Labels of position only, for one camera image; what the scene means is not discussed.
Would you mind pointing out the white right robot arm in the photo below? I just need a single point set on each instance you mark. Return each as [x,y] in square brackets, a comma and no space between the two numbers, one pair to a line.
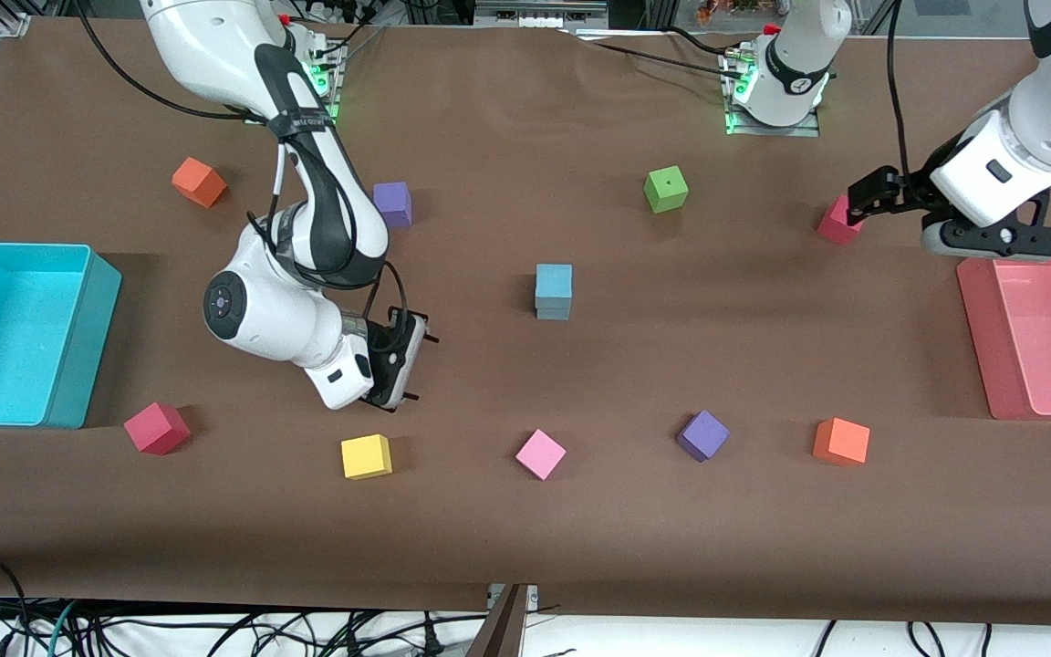
[270,310]

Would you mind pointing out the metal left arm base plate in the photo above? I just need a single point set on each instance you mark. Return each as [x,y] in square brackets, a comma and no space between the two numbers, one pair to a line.
[772,130]

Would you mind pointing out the brown table cover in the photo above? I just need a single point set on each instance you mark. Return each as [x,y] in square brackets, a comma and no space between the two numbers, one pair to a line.
[580,529]

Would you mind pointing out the silver metal rail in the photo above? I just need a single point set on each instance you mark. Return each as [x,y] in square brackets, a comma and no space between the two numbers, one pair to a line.
[539,11]

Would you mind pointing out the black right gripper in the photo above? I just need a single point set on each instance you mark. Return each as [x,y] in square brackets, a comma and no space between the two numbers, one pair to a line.
[383,347]

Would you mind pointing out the pink plastic bin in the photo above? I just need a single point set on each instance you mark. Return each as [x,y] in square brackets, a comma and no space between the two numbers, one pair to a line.
[1045,347]

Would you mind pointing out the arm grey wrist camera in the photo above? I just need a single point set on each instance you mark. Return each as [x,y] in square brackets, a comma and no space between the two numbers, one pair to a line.
[991,242]
[407,360]

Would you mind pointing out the cyan plastic bin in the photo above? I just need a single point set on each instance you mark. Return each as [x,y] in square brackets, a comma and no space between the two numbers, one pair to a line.
[24,347]

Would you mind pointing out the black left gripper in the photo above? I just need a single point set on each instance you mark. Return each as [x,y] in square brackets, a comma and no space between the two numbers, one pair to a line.
[907,193]

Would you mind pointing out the silver corner bracket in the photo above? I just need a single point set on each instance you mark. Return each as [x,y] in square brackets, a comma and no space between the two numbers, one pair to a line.
[15,25]

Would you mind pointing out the yellow foam block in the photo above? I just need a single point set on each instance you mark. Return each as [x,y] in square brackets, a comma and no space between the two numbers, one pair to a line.
[366,456]

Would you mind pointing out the purple foam block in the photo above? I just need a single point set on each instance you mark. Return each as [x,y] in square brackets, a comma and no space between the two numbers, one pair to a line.
[702,435]
[394,204]

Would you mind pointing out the light blue foam block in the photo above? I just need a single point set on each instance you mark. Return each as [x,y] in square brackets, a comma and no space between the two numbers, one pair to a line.
[554,315]
[554,285]

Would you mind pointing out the red foam block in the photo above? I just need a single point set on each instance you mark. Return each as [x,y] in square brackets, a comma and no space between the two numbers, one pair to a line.
[834,230]
[157,429]

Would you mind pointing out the silver table edge bracket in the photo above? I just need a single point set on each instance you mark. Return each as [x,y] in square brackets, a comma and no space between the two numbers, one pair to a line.
[531,595]

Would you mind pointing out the aluminium profile bar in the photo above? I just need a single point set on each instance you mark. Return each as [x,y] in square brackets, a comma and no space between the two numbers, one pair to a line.
[503,630]

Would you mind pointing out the green foam block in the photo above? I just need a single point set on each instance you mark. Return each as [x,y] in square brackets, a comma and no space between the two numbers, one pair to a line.
[666,189]

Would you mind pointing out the pink foam block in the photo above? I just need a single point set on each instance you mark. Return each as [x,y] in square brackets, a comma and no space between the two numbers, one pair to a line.
[540,454]

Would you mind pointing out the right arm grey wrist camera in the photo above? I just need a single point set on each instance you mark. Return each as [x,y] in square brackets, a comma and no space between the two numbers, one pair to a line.
[407,360]

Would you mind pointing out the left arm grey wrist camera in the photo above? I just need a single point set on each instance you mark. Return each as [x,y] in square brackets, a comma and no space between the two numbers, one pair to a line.
[991,242]

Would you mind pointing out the orange foam block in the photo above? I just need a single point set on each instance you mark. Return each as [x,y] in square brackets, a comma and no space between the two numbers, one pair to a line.
[841,442]
[200,182]

